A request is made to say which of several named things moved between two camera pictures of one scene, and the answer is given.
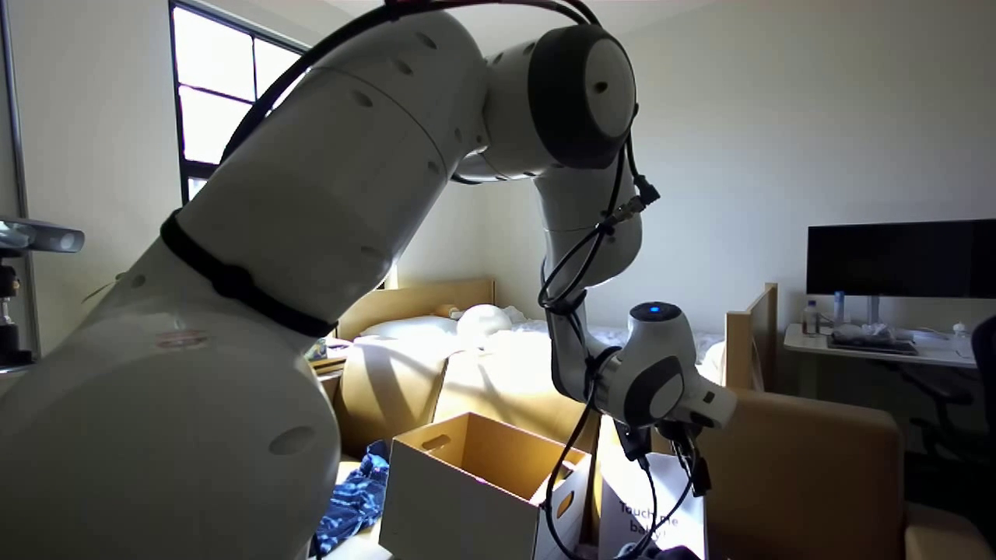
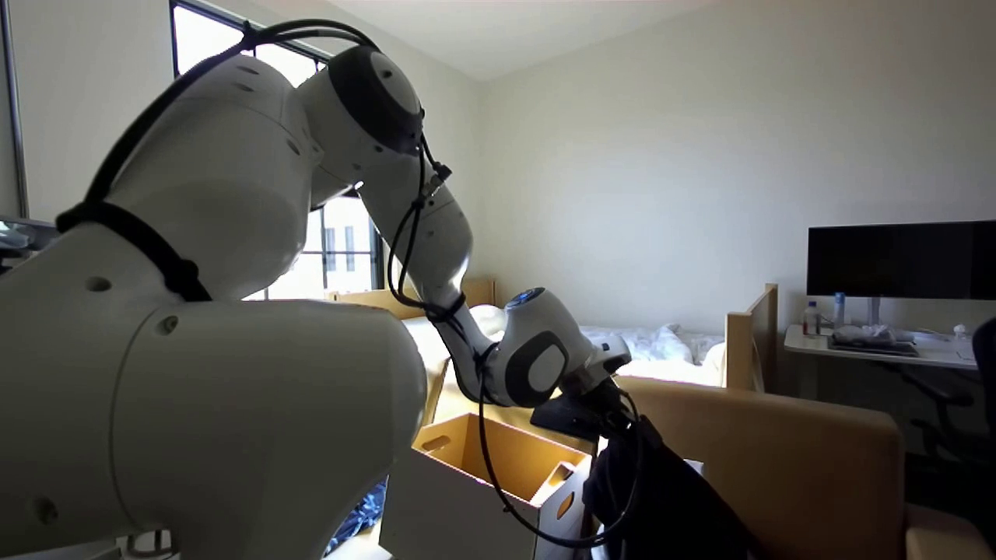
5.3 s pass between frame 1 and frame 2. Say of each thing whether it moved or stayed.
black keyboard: stayed
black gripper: moved
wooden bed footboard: stayed
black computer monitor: stayed
